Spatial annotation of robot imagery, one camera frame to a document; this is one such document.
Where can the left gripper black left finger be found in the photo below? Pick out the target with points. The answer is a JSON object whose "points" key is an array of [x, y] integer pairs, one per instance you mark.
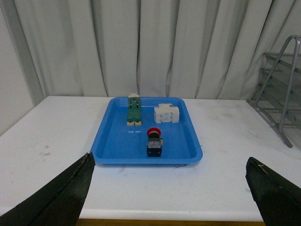
{"points": [[59, 202]]}

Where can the silver mesh three-tier rack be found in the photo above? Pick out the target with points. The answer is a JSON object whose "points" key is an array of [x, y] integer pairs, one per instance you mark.
{"points": [[278, 98]]}

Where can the white curtain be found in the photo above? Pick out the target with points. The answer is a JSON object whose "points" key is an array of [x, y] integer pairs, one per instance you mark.
{"points": [[204, 49]]}

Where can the green terminal block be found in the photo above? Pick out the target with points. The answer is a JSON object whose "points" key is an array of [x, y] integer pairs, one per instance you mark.
{"points": [[134, 113]]}

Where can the blue plastic tray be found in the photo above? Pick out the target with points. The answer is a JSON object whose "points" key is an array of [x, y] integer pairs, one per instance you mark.
{"points": [[118, 143]]}

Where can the white circuit breaker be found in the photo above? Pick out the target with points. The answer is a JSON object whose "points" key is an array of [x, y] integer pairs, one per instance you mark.
{"points": [[166, 113]]}

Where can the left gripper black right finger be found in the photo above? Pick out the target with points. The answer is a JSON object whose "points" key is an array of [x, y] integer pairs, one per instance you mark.
{"points": [[278, 199]]}

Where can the red emergency stop button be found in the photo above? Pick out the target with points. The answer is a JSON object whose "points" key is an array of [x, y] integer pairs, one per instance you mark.
{"points": [[154, 142]]}

